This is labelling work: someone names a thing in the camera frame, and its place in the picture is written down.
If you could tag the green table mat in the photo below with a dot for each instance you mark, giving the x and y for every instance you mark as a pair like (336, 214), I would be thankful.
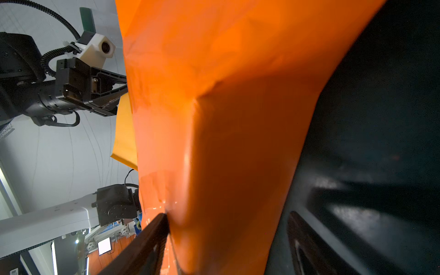
(368, 178)

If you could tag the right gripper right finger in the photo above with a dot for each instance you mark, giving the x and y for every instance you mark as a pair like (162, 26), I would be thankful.
(311, 255)

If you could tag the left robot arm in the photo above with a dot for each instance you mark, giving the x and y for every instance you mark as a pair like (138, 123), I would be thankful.
(52, 89)

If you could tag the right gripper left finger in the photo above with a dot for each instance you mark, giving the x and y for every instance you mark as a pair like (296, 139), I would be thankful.
(144, 255)

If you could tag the green lidded glass jar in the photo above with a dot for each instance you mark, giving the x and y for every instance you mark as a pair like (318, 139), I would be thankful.
(87, 20)

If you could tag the orange wrapping paper sheet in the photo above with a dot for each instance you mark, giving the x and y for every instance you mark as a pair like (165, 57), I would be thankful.
(222, 95)

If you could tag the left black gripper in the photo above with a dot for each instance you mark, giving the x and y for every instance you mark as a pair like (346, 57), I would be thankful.
(79, 86)

